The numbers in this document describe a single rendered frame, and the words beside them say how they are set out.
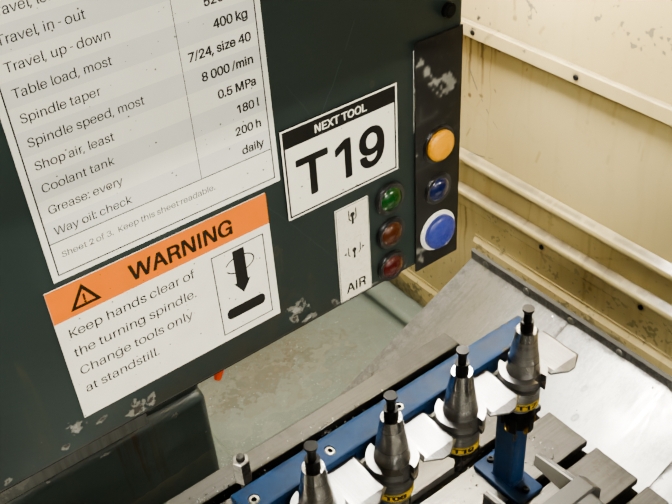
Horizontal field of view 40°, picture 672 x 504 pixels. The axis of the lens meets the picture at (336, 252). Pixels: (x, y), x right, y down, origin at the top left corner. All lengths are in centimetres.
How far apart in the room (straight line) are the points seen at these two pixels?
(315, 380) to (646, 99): 100
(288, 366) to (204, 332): 150
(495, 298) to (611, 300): 27
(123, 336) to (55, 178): 13
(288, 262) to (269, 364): 150
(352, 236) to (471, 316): 124
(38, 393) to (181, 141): 18
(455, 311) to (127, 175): 142
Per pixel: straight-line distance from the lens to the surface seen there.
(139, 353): 61
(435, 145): 68
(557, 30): 158
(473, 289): 193
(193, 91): 54
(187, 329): 62
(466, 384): 110
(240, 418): 203
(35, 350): 58
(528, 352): 117
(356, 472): 110
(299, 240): 64
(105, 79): 51
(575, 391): 177
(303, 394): 206
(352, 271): 69
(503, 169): 179
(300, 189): 62
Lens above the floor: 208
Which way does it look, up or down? 38 degrees down
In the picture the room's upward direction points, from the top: 4 degrees counter-clockwise
